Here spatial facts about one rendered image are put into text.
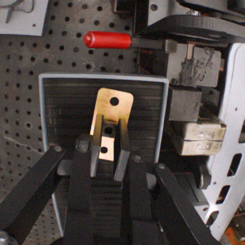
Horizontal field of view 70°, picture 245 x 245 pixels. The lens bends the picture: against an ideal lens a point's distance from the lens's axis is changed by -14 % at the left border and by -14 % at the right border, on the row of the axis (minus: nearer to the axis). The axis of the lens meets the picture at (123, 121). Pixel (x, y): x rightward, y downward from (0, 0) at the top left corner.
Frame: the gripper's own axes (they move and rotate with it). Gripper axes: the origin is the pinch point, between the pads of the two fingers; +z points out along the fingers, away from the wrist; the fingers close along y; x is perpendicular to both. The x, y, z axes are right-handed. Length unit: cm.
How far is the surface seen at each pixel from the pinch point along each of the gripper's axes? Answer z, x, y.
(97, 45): 4.8, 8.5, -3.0
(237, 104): 20.1, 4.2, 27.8
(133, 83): 4.1, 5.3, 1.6
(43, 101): 3.6, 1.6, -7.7
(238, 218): 24, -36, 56
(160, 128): 3.5, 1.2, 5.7
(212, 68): 12.3, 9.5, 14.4
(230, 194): 20.1, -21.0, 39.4
